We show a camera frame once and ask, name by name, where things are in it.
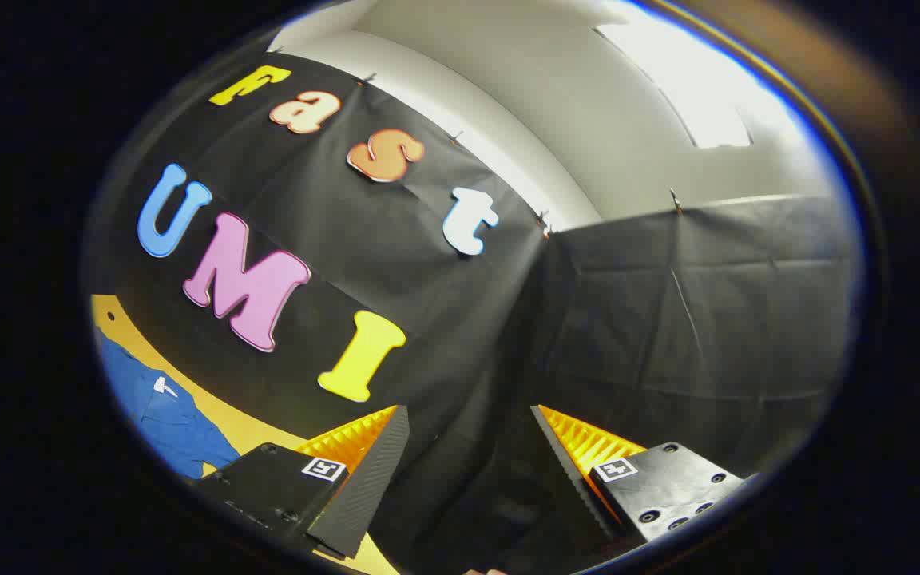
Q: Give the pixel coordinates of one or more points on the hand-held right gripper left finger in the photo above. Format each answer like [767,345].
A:
[372,479]

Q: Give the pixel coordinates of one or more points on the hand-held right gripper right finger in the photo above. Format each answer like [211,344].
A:
[568,463]

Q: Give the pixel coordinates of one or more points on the blue shirt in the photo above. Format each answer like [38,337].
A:
[164,415]

